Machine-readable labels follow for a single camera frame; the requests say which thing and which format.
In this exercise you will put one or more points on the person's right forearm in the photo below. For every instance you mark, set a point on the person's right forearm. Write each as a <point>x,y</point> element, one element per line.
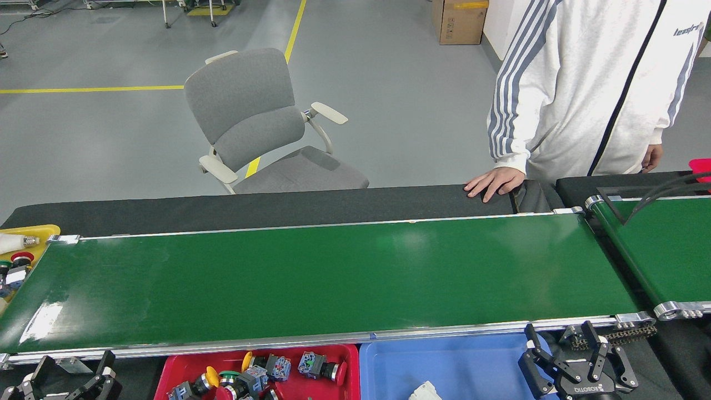
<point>511,139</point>

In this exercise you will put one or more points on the short green conveyor belt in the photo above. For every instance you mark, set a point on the short green conveyor belt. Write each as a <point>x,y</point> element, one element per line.
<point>666,250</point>

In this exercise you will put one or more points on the black box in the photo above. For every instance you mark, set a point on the black box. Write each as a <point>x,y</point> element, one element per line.
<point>533,199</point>

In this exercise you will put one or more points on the red plastic tray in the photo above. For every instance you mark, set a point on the red plastic tray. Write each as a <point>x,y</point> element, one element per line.
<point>183,358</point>

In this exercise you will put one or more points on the yellow push button switch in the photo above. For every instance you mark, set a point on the yellow push button switch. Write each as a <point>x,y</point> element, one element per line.
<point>213,378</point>
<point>278,368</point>

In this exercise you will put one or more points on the person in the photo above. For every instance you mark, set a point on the person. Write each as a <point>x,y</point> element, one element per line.
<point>577,83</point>

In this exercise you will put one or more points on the long green conveyor belt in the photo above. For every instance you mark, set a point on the long green conveyor belt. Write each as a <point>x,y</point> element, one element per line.
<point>333,278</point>

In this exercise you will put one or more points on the brown cardboard box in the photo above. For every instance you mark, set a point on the brown cardboard box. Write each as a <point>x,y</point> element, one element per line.
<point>461,22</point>

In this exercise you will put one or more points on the green push button switch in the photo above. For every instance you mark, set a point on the green push button switch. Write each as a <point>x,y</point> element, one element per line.
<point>3,266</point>
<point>229,376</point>

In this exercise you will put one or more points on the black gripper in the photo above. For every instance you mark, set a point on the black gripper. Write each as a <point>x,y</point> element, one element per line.
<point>590,391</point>

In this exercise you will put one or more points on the yellow plastic tray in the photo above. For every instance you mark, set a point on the yellow plastic tray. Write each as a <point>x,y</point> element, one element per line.
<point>47,236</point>

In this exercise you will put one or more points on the person's left forearm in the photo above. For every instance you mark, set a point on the person's left forearm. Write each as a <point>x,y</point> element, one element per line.
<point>669,116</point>

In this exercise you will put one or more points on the red bin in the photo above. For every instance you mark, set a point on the red bin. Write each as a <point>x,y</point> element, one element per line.
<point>701,166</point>

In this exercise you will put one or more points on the white wheeled rack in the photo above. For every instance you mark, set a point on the white wheeled rack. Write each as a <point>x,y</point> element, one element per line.
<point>165,16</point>

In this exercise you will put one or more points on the yellow floor plate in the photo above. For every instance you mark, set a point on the yellow floor plate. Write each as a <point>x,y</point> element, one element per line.
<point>208,10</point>

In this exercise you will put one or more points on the white light bulb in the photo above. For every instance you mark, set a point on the white light bulb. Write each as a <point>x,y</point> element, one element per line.
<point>11,243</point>

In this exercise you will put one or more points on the person's right hand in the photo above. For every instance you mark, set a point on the person's right hand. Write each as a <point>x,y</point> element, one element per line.
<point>500,182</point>

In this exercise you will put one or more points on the grey office chair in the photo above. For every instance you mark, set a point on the grey office chair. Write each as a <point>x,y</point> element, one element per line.
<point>239,83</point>

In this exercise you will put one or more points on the blue plastic tray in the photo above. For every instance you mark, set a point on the blue plastic tray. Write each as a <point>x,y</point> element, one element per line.
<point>472,366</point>

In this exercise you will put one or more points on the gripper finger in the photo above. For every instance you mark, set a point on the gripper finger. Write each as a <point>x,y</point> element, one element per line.
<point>22,389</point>
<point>103,389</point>

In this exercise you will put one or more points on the red push button switch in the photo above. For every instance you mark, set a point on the red push button switch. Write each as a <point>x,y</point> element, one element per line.
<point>224,393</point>
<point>314,365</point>
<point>22,258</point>

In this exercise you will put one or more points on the person's left hand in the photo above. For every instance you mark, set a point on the person's left hand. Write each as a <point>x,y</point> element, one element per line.
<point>654,158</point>

